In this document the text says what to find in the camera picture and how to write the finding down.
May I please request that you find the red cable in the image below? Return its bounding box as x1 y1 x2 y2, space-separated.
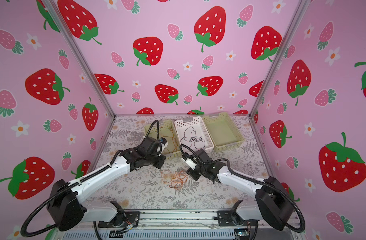
158 125 178 154

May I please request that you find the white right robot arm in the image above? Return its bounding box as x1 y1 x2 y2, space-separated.
180 145 306 233

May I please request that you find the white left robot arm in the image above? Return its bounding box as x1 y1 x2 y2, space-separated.
21 134 169 238

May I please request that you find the left green perforated basket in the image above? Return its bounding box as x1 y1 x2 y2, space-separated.
159 119 182 160

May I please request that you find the green perforated basket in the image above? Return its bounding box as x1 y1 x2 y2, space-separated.
159 119 182 160
203 113 244 152

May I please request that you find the white perforated basket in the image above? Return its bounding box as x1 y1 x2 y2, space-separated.
174 117 214 153

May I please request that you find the right green perforated basket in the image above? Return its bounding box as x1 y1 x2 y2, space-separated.
203 113 244 152

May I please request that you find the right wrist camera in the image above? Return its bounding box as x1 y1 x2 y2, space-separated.
182 153 198 170

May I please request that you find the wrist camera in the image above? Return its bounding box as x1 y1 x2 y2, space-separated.
182 153 198 170
157 138 168 156

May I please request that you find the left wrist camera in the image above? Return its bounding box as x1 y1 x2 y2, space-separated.
157 138 168 156

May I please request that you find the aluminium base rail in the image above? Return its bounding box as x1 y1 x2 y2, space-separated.
50 209 307 240

